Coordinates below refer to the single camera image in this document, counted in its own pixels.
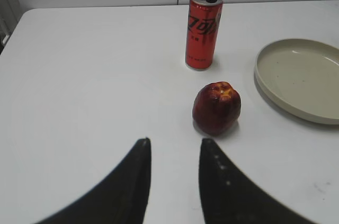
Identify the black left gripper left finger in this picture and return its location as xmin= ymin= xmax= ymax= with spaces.
xmin=42 ymin=138 xmax=151 ymax=223

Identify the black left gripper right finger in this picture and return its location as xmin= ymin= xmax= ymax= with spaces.
xmin=199 ymin=138 xmax=311 ymax=223

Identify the beige round plate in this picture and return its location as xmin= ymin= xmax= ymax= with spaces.
xmin=254 ymin=39 xmax=338 ymax=125

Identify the dark red apple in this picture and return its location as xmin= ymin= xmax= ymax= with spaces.
xmin=192 ymin=82 xmax=241 ymax=136

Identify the red soda can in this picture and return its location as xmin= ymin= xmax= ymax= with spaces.
xmin=185 ymin=0 xmax=223 ymax=70

